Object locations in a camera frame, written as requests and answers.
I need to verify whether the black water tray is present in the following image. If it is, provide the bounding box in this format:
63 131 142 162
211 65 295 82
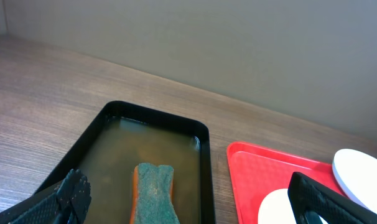
40 101 216 223

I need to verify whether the red plastic tray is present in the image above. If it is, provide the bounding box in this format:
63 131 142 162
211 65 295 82
226 142 345 223

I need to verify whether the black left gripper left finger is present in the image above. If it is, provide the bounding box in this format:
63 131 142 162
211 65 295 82
0 169 91 224

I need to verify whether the white plate with brown streak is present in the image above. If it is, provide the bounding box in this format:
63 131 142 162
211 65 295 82
258 188 329 224

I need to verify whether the white plate with sauce squiggle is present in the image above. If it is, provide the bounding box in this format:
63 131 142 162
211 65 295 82
332 149 377 214

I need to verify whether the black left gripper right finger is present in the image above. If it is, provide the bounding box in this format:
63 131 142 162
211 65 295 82
287 172 377 224

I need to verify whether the orange green sponge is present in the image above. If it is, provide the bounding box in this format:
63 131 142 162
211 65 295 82
129 163 180 224

